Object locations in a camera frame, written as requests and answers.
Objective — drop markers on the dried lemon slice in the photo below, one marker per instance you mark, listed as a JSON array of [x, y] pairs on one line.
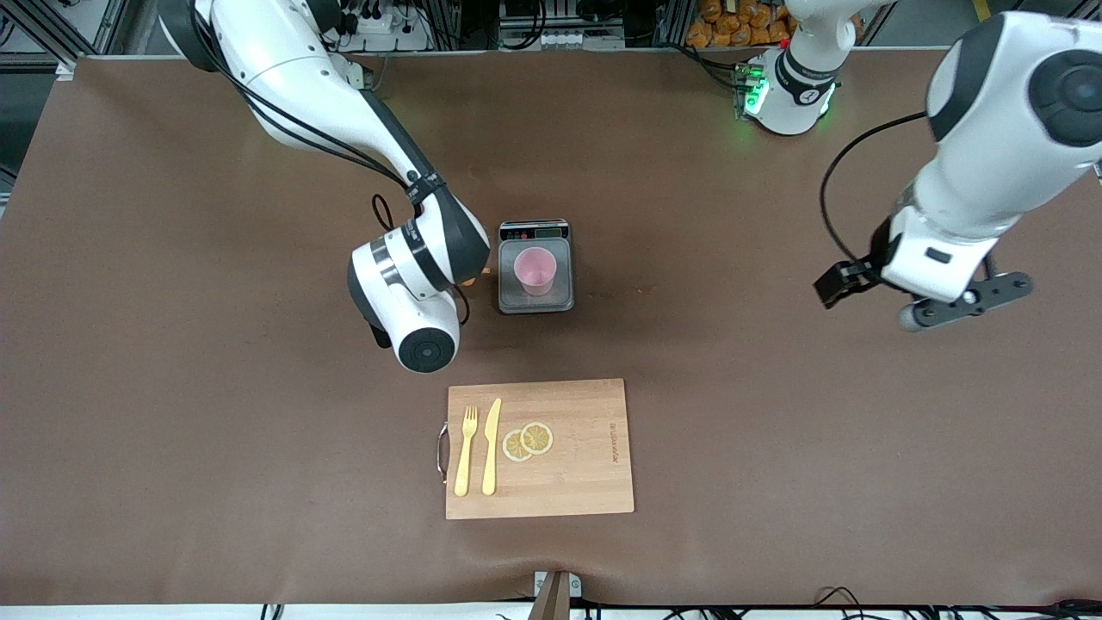
[[514, 448], [538, 437]]

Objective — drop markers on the white power strip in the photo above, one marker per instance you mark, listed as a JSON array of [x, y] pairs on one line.
[[387, 34]]

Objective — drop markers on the yellow plastic knife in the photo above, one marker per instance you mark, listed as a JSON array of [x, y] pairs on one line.
[[491, 448]]

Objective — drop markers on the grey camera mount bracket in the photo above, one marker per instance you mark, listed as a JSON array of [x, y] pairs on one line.
[[555, 594]]

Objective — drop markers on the pile of orange objects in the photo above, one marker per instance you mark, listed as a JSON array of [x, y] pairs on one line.
[[719, 26]]

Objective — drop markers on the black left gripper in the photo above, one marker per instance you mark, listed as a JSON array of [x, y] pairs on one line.
[[869, 269]]

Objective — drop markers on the brown table cover mat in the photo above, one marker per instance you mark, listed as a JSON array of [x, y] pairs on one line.
[[258, 430]]

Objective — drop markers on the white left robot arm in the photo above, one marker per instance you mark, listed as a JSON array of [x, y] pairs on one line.
[[990, 172]]

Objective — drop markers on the aluminium frame post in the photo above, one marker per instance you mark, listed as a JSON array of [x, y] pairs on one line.
[[95, 39]]

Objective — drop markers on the white electronics box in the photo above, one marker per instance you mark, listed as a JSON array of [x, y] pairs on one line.
[[551, 39]]

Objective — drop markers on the pink plastic cup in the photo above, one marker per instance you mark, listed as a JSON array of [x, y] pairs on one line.
[[534, 274]]

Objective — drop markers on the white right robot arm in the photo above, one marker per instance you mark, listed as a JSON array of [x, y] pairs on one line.
[[301, 77]]

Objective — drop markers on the yellow plastic fork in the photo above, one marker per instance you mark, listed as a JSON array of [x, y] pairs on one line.
[[465, 465]]

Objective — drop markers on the grey digital kitchen scale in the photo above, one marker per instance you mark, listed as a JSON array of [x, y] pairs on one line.
[[516, 301]]

